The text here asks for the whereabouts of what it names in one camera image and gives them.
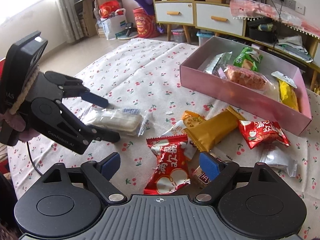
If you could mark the long wooden TV cabinet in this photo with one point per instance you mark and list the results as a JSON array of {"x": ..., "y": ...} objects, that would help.
[{"x": 215, "y": 15}]

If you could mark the pink cherry cabinet cloth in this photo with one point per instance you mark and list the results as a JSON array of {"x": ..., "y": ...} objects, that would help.
[{"x": 252, "y": 9}]

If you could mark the yellow snack bar in box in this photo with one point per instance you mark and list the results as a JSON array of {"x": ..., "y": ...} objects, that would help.
[{"x": 288, "y": 95}]

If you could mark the pink wafer snack packet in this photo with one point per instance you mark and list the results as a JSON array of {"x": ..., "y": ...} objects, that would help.
[{"x": 245, "y": 77}]

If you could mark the black storage bin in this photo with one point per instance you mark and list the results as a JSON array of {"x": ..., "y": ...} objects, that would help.
[{"x": 262, "y": 30}]

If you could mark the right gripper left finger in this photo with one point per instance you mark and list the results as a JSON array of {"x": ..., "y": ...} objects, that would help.
[{"x": 98, "y": 176}]

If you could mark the clear white cracker packet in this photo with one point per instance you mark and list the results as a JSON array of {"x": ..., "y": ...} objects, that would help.
[{"x": 128, "y": 121}]

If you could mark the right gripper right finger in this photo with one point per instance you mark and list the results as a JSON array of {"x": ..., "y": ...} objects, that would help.
[{"x": 220, "y": 174}]

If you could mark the white paper shopping bag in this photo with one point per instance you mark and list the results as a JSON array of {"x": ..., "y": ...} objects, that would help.
[{"x": 114, "y": 27}]

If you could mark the brown cracker packet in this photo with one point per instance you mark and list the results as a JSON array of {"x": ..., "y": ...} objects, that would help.
[{"x": 199, "y": 178}]

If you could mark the gold yellow snack packet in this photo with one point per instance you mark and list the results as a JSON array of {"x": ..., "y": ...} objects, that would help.
[{"x": 209, "y": 133}]

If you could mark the orange lotus root packet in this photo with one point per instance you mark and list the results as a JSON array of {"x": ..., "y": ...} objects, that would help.
[{"x": 191, "y": 119}]

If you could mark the red round lantern bag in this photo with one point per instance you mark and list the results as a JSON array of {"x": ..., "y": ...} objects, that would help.
[{"x": 146, "y": 24}]

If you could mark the cherry print cloth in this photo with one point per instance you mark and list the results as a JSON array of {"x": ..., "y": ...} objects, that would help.
[{"x": 145, "y": 74}]

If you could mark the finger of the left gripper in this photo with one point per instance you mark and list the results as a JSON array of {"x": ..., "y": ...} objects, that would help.
[
  {"x": 103, "y": 134},
  {"x": 94, "y": 99}
]

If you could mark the red snack packet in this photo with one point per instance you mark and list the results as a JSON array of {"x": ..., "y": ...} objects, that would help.
[
  {"x": 258, "y": 132},
  {"x": 171, "y": 172}
]

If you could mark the green snack packet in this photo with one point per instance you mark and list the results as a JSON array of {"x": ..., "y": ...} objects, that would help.
[{"x": 249, "y": 58}]

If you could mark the silver foil snack packet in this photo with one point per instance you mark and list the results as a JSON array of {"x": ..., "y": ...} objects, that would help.
[{"x": 275, "y": 157}]

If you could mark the pink cardboard box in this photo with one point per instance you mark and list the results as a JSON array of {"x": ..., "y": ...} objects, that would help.
[{"x": 265, "y": 104}]

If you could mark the grey Chinese snack packet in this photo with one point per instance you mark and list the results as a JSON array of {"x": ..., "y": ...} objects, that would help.
[{"x": 215, "y": 65}]

